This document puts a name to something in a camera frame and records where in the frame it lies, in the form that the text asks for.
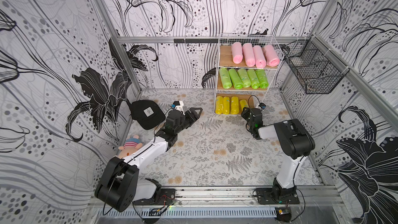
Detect green roll front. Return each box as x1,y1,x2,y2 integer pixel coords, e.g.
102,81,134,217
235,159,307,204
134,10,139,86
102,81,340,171
247,69,260,89

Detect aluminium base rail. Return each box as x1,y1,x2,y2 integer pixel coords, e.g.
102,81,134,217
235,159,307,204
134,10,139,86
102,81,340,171
90,185,343,208

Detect yellow roll with label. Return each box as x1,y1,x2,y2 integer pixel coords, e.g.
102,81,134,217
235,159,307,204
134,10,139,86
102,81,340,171
215,96,223,115

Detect pink plush toy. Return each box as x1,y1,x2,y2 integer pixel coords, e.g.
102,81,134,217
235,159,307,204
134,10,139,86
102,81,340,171
117,135,143,159

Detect green roll sideways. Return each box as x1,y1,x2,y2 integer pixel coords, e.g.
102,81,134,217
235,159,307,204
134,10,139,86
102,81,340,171
255,69,269,89

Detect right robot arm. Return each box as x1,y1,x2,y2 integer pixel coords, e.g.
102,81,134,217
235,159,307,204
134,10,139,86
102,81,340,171
241,107,315,191

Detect yellow roll front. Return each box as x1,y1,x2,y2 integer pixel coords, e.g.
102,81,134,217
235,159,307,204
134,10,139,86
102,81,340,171
230,96,239,115

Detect black cap with label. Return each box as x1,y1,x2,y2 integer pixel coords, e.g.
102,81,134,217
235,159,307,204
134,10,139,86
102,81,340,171
127,100,166,130

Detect green roll dark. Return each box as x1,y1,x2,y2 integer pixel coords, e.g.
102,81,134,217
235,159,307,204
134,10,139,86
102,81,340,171
229,68,243,90

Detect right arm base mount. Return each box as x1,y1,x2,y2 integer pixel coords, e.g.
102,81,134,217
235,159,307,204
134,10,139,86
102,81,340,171
254,187,300,205

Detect pink roll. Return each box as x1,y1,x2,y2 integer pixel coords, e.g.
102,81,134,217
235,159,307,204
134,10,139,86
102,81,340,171
231,42,243,64
263,45,280,67
242,43,256,67
253,45,267,68

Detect pale green roll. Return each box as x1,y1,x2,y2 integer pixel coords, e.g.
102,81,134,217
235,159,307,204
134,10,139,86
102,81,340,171
237,68,251,88

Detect white wire three-tier shelf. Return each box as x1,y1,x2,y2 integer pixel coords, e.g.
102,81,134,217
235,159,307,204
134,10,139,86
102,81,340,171
213,33,284,115

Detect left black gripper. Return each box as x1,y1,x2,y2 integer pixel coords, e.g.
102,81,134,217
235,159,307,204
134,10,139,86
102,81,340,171
173,107,203,134

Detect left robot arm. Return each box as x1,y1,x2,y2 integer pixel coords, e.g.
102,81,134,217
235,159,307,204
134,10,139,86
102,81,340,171
94,107,203,212

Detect white slotted cable duct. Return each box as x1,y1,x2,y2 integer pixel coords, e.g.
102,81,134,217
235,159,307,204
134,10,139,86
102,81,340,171
106,206,277,219

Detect black wire wall basket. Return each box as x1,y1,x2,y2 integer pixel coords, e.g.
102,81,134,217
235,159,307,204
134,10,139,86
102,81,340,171
280,38,348,94

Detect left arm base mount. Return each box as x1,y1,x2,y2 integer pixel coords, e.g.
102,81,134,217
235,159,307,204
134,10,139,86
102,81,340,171
133,178,176,206

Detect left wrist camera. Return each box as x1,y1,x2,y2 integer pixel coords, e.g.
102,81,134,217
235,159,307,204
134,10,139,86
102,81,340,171
171,101,184,113

